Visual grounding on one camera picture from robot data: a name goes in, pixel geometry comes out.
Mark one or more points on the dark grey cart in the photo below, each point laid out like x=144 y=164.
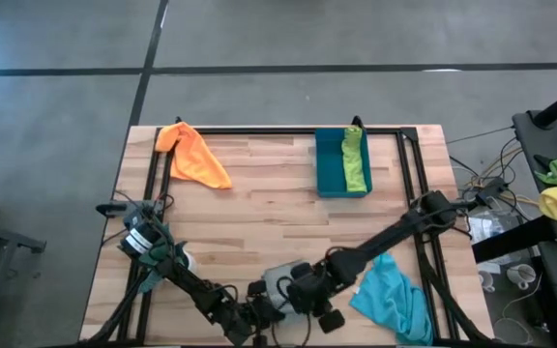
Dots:
x=539 y=140

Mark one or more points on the teal plastic basket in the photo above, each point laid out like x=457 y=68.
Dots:
x=329 y=164

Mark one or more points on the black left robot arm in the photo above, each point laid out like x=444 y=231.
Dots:
x=186 y=285

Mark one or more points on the green microfiber towel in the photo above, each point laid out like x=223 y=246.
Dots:
x=354 y=159

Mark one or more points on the orange microfiber towel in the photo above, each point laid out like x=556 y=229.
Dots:
x=191 y=159

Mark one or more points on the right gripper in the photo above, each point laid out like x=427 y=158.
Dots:
x=310 y=295

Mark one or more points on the dark metal stand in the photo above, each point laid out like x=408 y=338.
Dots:
x=8 y=234

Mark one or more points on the turquoise microfiber towel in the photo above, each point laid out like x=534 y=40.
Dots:
x=394 y=299

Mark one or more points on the white plastic bag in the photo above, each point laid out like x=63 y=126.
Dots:
x=484 y=227

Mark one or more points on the black power supply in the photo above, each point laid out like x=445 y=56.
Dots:
x=493 y=186

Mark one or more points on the white mug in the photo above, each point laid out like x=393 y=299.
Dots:
x=487 y=280
x=520 y=275

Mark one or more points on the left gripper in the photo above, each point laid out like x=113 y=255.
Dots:
x=249 y=316

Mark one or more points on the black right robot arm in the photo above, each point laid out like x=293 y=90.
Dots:
x=385 y=241

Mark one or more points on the artificial green plant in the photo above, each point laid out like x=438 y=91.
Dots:
x=157 y=251

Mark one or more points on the grey microfiber towel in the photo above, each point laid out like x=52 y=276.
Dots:
x=273 y=276

